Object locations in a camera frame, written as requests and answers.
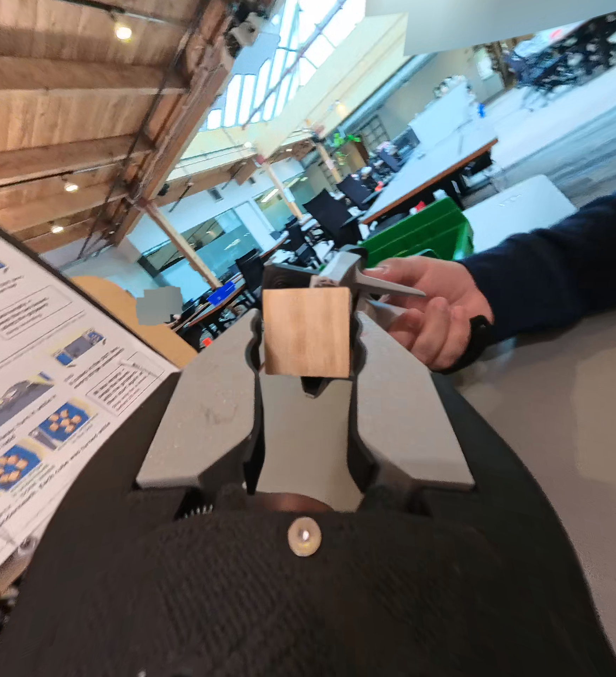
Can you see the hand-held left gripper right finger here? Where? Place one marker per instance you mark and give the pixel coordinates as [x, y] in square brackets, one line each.
[408, 418]

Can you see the black office chair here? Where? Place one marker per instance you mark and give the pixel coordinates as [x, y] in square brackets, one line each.
[329, 217]
[249, 275]

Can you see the wooden cube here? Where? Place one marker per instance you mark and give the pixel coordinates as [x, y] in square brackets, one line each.
[308, 333]

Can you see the wooden support post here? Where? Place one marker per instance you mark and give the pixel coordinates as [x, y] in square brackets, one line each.
[181, 246]

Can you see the person's right forearm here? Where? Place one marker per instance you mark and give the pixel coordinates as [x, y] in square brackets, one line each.
[551, 275]

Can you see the green plastic bin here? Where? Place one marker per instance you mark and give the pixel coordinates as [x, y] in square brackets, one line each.
[424, 232]

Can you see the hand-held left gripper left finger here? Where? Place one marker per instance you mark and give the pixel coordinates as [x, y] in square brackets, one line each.
[207, 412]

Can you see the small blue bin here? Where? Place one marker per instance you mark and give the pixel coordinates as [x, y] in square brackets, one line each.
[221, 293]

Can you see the instruction poster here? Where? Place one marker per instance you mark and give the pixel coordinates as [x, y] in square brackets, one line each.
[33, 370]

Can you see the long white table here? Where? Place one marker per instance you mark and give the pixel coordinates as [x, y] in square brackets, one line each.
[435, 169]

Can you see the white folding table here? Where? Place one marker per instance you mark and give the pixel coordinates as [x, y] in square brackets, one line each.
[519, 211]

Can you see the person's right hand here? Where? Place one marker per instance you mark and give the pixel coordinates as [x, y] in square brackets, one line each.
[435, 317]

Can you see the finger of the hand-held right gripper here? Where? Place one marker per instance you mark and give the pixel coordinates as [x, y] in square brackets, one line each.
[325, 282]
[314, 386]

